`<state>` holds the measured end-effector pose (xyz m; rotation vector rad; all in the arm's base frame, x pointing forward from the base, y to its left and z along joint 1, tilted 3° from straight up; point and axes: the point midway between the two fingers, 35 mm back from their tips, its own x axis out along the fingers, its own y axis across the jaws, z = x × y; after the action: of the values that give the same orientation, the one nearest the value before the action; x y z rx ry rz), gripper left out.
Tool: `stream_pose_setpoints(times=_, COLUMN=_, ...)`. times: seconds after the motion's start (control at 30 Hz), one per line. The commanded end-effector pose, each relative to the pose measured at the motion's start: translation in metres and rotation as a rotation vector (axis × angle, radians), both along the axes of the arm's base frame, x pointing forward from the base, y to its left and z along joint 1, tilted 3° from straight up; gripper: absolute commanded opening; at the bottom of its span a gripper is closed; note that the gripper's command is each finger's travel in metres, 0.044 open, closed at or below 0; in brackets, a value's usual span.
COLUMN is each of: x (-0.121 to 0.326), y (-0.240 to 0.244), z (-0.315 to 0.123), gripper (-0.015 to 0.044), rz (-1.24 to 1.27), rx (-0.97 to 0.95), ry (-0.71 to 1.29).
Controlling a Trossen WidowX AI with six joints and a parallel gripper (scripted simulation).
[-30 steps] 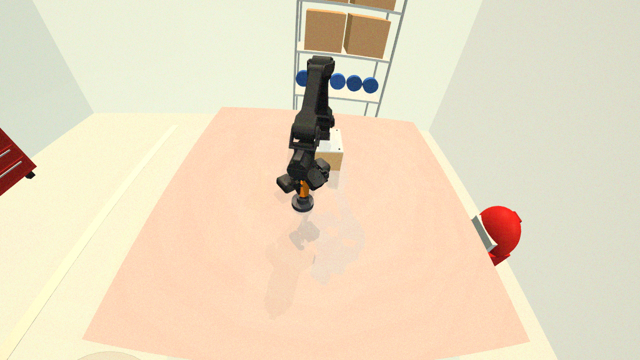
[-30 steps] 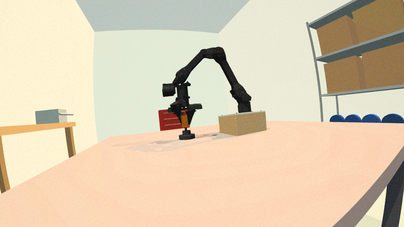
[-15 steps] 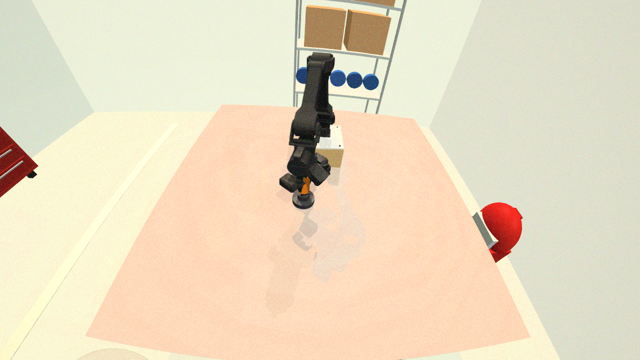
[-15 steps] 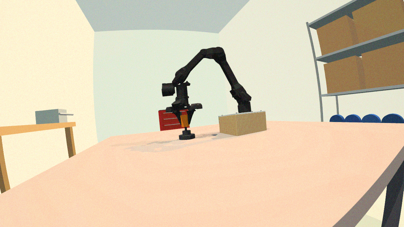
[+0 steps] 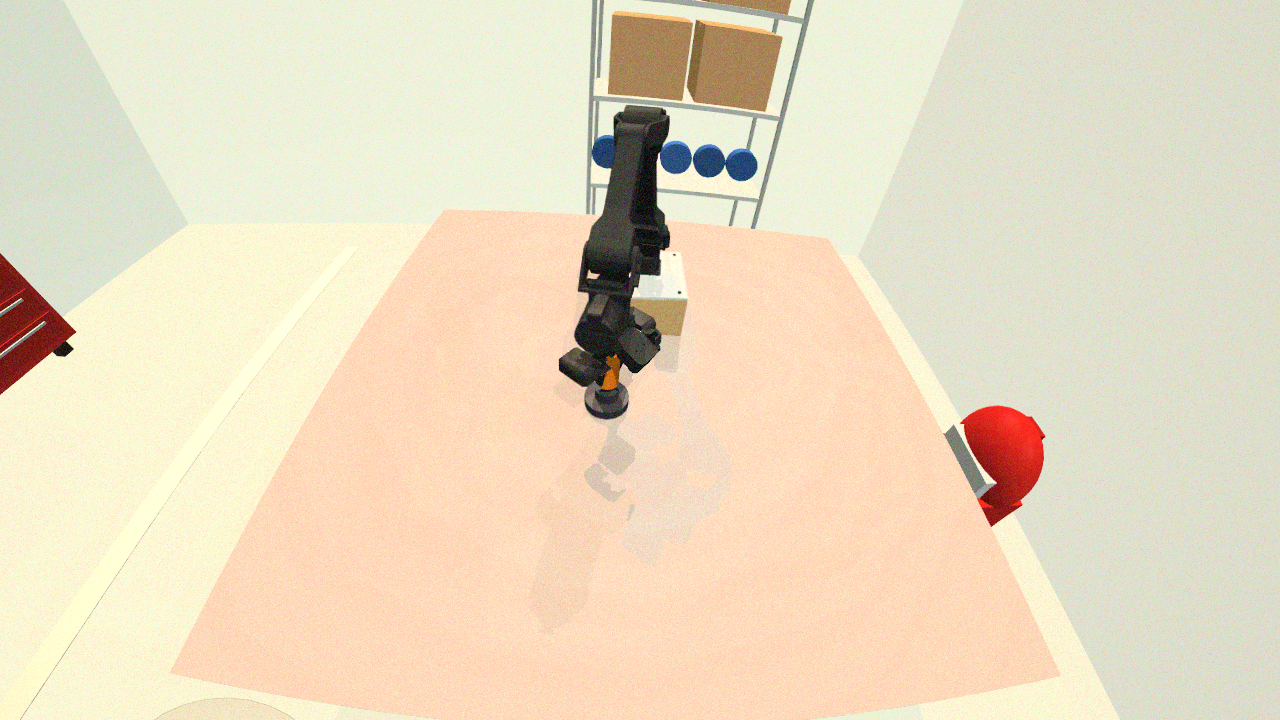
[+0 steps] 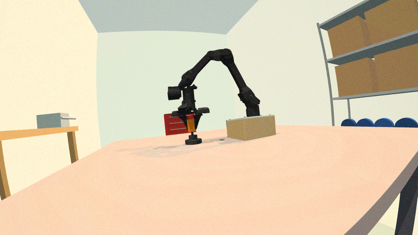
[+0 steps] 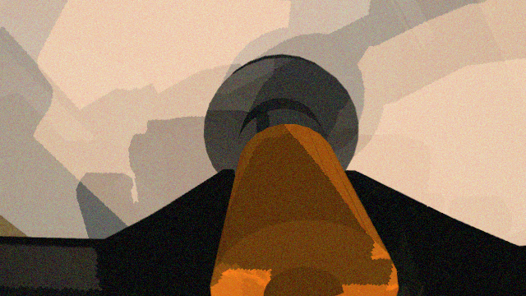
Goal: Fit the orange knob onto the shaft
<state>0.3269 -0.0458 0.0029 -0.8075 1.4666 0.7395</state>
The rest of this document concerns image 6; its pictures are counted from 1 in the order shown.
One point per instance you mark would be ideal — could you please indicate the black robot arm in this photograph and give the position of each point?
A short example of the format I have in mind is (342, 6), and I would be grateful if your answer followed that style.
(226, 57)

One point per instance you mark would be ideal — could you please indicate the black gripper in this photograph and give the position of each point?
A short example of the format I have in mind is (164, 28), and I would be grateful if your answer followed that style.
(198, 113)

